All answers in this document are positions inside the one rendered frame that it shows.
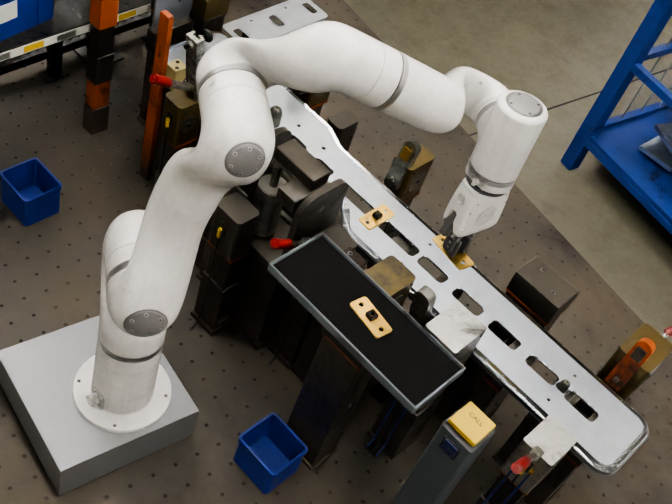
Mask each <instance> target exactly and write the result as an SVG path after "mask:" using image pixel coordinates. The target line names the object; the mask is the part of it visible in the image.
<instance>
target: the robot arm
mask: <svg viewBox="0 0 672 504"><path fill-rule="evenodd" d="M275 85H282V86H286V87H289V88H292V89H295V90H299V91H304V92H310V93H323V92H338V93H340V94H343V95H345V96H347V97H349V98H352V99H354V100H356V101H358V102H360V103H363V104H365V105H367V106H369V107H371V108H374V109H376V110H378V111H380V112H383V113H385V114H387V115H389V116H392V117H394V118H396V119H399V120H401V121H403V122H406V123H408V124H410V125H412V126H414V127H417V128H419V129H421V130H424V131H427V132H431V133H446V132H449V131H451V130H453V129H454V128H455V127H456V126H457V125H458V124H459V123H460V121H461V119H462V117H463V114H464V115H466V116H467V117H469V118H470V119H471V120H472V121H473V123H474V124H475V126H476V128H477V134H478V137H477V143H476V146H475V148H474V150H473V153H472V155H471V157H470V158H469V161H468V164H467V166H466V169H465V172H466V178H464V179H463V181H462V182H461V184H460V185H459V187H458V188H457V190H456V192H455V193H454V195H453V197H452V198H451V200H450V202H449V204H448V206H447V208H446V210H445V213H444V216H443V222H445V223H444V224H443V225H442V227H441V228H440V229H439V232H440V233H441V235H442V236H446V238H445V240H444V242H443V245H442V247H443V248H444V249H445V251H446V252H447V253H448V254H449V255H450V256H451V257H452V258H453V257H455V256H456V254H457V252H458V250H459V248H460V249H461V250H460V252H461V253H462V254H464V253H466V251H467V249H468V247H469V245H470V243H471V241H472V237H475V236H476V235H477V233H478V231H481V230H484V229H487V228H489V227H491V226H493V225H495V224H496V223H497V221H498V219H499V217H500V215H501V213H502V211H503V208H504V206H505V204H506V201H507V199H508V196H509V192H510V190H511V189H512V187H513V185H514V183H515V181H516V179H517V177H518V175H519V173H520V171H521V169H522V167H523V165H524V163H525V162H526V160H527V158H528V156H529V154H530V152H531V150H532V148H533V146H534V144H535V142H536V140H537V138H538V136H539V135H540V133H541V131H542V129H543V127H544V125H545V123H546V121H547V119H548V111H547V109H546V107H545V105H544V104H543V103H542V102H541V101H540V100H539V99H538V98H536V97H535V96H533V95H531V94H529V93H526V92H523V91H519V90H508V89H507V88H506V87H505V86H504V85H503V84H501V83H500V82H498V81H497V80H495V79H493V78H492V77H490V76H488V75H486V74H484V73H482V72H480V71H478V70H476V69H473V68H470V67H457V68H454V69H452V70H450V71H449V72H447V73H446V74H444V75H443V74H441V73H440V72H438V71H436V70H434V69H432V68H430V67H428V66H426V65H425V64H423V63H421V62H419V61H417V60H415V59H413V58H411V57H409V56H408V55H406V54H404V53H402V52H400V51H398V50H396V49H394V48H392V47H390V46H388V45H386V44H384V43H382V42H380V41H378V40H376V39H374V38H372V37H371V36H369V35H367V34H365V33H363V32H361V31H359V30H357V29H355V28H353V27H350V26H348V25H346V24H343V23H340V22H335V21H321V22H316V23H312V24H309V25H307V26H304V27H302V28H300V29H297V30H295V31H293V32H290V33H288V34H285V35H283V36H280V37H276V38H270V39H249V38H242V37H233V38H228V39H225V40H222V41H220V42H218V43H217V44H215V45H214V46H212V47H211V48H210V49H209V50H208V51H207V52H206V53H205V54H204V55H203V57H202V58H201V60H200V62H199V64H198V67H197V70H196V88H197V95H198V102H199V109H200V116H201V132H200V137H199V141H198V144H197V146H196V147H189V148H184V149H182V150H180V151H178V152H177V153H175V154H174V155H173V156H172V157H171V158H170V160H169V161H168V162H167V164H166V165H165V167H164V169H163V171H162V173H161V175H160V177H159V179H158V181H157V182H156V185H155V187H154V189H153V191H152V194H151V196H150V199H149V201H148V204H147V206H146V209H145V210H132V211H128V212H125V213H123V214H121V215H119V216H118V217H117V218H115V219H114V221H113V222H112V223H111V224H110V226H109V228H108V229H107V232H106V234H105V237H104V241H103V248H102V264H101V295H100V320H99V329H98V337H97V345H96V353H95V355H94V356H92V357H91V358H89V359H88V360H87V361H86V362H85V363H83V364H82V366H81V367H80V368H79V370H78V371H77V373H76V375H75V378H74V382H73V393H72V394H73V400H74V403H75V405H76V408H77V409H78V411H79V412H80V414H81V415H82V416H83V417H84V418H85V419H86V420H87V421H88V422H89V423H91V424H92V425H94V426H96V427H98V428H100V429H102V430H105V431H109V432H114V433H131V432H136V431H140V430H143V429H145V428H147V427H149V426H151V425H152V424H154V423H155V422H157V421H158V420H159V419H160V418H161V417H162V416H163V414H164V413H165V411H166V410H167V407H168V405H169V402H170V398H171V383H170V379H169V377H168V375H167V373H166V371H165V370H164V368H163V367H162V366H161V365H160V364H159V363H160V359H161V354H162V349H163V344H164V340H165V335H166V329H167V328H168V327H170V325H171V324H172V323H173V322H174V321H175V319H176V318H177V316H178V314H179V312H180V310H181V307H182V305H183V302H184V299H185V296H186V292H187V289H188V285H189V282H190V278H191V274H192V270H193V266H194V262H195V258H196V254H197V251H198V247H199V244H200V240H201V237H202V235H203V232H204V229H205V227H206V225H207V223H208V221H209V219H210V218H211V216H212V214H213V213H214V211H215V209H216V208H217V206H218V204H219V203H220V201H221V199H222V198H223V196H224V195H225V194H226V193H227V192H228V191H229V190H230V189H231V188H233V187H235V186H241V185H248V184H251V183H253V182H255V181H256V180H258V179H259V178H260V177H261V176H262V174H263V173H264V172H265V170H266V169H267V167H268V165H269V163H270V161H271V159H272V156H273V152H274V147H275V131H274V125H273V120H272V115H271V111H270V106H269V102H268V97H267V93H266V90H267V89H268V88H270V87H272V86H275Z"/></svg>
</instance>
